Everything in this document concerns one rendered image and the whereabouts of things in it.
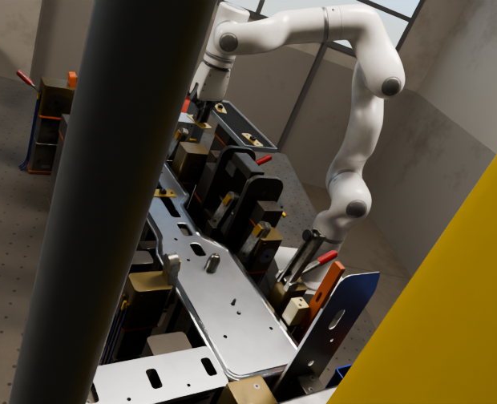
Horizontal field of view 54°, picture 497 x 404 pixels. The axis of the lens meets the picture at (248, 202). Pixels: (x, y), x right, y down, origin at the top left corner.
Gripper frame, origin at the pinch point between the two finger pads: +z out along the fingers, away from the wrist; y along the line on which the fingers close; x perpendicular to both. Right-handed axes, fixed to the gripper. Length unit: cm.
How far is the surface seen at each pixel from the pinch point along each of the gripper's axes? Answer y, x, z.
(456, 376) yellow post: 81, 99, -41
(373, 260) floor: -233, -14, 130
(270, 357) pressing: 20, 65, 26
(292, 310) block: 9, 59, 21
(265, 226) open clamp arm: -1.0, 35.8, 15.2
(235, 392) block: 39, 71, 20
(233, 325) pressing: 22, 54, 26
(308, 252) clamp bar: 4, 53, 10
